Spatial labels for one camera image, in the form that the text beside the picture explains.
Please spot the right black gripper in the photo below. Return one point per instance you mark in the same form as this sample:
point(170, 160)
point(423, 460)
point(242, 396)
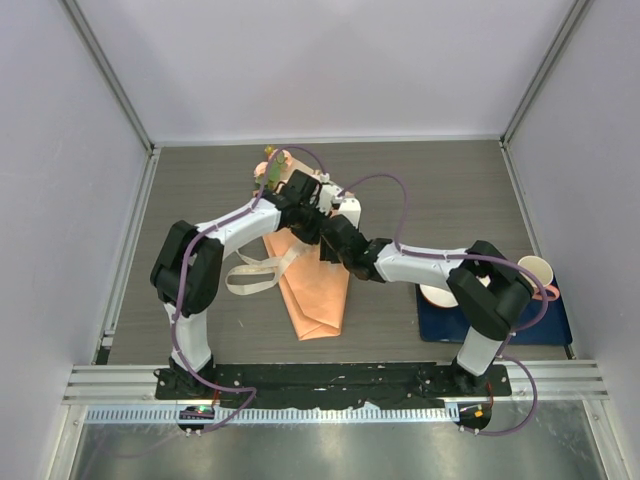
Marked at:
point(328, 254)

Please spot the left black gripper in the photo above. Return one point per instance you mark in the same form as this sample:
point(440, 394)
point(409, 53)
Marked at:
point(314, 236)

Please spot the peach fake flower with buds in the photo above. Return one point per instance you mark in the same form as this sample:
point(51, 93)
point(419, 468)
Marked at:
point(269, 172)

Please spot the orange beige wrapping paper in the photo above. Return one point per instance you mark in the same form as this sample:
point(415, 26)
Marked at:
point(314, 291)

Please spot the cream ribbon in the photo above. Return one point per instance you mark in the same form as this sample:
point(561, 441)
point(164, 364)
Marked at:
point(260, 272)

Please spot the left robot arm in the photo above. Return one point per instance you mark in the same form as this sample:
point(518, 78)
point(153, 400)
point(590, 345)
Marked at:
point(187, 271)

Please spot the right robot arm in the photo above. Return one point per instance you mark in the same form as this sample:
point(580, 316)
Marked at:
point(398, 263)

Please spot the left white bowl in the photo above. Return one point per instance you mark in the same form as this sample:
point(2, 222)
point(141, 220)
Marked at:
point(438, 297)

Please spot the pink mug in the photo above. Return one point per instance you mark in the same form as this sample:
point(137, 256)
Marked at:
point(544, 273)

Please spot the dark blue mat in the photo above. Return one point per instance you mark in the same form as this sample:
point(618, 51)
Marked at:
point(540, 320)

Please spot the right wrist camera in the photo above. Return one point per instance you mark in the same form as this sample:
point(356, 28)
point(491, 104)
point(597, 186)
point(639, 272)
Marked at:
point(350, 208)

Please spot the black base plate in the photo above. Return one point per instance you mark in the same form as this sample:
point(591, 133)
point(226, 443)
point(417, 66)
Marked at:
point(332, 386)

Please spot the white slotted cable duct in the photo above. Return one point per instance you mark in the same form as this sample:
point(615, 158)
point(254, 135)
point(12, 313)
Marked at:
point(184, 415)

